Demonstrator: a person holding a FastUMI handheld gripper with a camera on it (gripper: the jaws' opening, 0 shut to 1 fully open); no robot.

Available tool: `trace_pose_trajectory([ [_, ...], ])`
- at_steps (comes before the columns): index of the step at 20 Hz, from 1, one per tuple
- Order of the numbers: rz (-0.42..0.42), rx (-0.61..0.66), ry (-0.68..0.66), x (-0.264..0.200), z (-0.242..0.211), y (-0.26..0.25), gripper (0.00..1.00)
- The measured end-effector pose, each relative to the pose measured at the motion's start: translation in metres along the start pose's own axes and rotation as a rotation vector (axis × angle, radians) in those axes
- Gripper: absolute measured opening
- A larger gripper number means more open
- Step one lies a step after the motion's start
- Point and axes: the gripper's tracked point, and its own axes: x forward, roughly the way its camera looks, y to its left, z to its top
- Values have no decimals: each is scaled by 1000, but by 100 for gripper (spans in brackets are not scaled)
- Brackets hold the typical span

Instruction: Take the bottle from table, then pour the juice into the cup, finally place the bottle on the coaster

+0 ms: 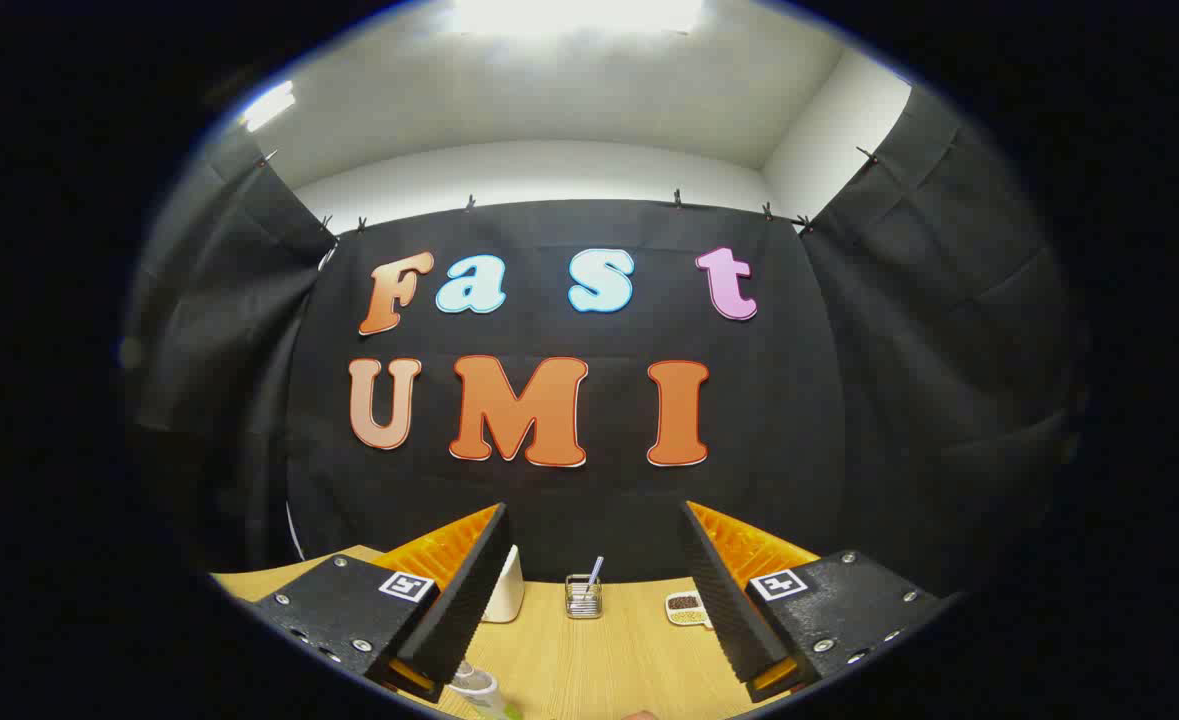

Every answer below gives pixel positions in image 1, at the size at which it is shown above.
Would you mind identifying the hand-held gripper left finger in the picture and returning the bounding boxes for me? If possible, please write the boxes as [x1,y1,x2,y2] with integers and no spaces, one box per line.
[249,503,512,703]

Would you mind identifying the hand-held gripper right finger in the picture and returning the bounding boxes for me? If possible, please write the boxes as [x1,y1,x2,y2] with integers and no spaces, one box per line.
[677,500,952,703]

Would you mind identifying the clear juice bottle green label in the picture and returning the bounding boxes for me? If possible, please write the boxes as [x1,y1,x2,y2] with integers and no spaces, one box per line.
[447,662,525,720]

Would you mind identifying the cream toaster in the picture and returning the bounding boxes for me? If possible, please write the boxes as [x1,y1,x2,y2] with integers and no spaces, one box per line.
[481,545,526,624]

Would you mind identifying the white dish of beans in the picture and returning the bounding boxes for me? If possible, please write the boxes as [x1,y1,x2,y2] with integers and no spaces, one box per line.
[665,591,714,630]

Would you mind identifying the wooden table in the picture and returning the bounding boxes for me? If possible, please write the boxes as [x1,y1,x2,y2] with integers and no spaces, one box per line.
[211,545,800,720]

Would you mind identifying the black backdrop cloth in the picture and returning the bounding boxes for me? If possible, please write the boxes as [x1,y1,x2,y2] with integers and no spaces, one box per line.
[124,85,1085,601]

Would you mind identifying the ceiling light panel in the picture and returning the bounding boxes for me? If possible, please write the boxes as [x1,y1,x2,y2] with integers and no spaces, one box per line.
[241,82,297,133]
[449,0,705,39]

